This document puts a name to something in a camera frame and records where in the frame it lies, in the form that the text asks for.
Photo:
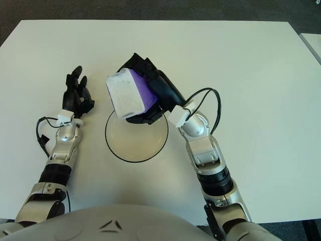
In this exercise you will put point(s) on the purple tissue paper pack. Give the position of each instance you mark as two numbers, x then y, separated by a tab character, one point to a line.
125	93

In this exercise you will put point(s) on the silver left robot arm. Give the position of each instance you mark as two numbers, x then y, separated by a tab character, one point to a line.
62	148

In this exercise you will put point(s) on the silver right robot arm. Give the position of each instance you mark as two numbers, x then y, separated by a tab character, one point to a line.
203	150

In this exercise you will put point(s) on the white side table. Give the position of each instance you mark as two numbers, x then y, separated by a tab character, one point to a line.
314	45

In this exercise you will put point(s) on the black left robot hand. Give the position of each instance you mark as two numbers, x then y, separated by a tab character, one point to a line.
71	100

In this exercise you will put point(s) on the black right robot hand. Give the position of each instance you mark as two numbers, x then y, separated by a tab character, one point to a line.
168	90

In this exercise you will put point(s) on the grey robot torso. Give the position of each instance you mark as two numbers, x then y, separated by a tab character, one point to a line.
125	223

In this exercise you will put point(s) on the white plate with black rim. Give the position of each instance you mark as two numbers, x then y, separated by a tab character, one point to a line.
135	145

